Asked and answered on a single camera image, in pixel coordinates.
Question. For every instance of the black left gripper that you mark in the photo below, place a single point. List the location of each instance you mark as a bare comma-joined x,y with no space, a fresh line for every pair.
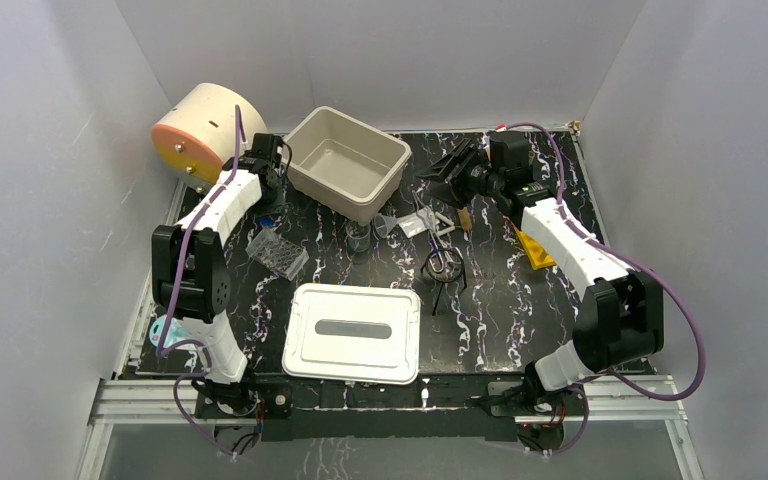
272,171

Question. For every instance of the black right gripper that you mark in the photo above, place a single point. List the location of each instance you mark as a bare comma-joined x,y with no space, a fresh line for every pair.
452,193

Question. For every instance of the black wire tripod stand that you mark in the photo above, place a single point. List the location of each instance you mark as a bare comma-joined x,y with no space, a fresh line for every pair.
444,266

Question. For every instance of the clear glass beaker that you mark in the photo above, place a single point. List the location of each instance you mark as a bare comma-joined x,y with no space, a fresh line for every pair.
359,239

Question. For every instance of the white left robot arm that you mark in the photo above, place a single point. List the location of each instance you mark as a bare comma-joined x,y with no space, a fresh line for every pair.
190,277

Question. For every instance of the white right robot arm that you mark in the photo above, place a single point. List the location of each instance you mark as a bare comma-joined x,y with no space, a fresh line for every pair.
621,306

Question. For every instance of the brown test tube brush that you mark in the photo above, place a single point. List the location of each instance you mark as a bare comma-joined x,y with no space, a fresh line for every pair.
465,219

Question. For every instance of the beige plastic bin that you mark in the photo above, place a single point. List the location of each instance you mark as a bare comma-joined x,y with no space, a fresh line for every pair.
345,164

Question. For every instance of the beige cylindrical centrifuge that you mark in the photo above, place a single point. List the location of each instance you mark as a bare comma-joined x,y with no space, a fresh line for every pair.
196,136

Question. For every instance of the clear plastic funnel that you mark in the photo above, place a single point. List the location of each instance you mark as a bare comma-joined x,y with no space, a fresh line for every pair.
383,225

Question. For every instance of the yellow test tube rack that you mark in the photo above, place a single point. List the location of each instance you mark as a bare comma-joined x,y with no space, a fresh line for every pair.
537,256

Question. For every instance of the white bin lid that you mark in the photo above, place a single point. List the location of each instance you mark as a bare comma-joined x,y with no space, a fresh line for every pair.
353,334

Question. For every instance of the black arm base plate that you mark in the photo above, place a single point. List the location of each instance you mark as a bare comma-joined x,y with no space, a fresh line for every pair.
507,417

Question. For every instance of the aluminium frame rail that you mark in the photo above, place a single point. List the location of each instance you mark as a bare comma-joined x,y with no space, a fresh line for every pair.
162,402

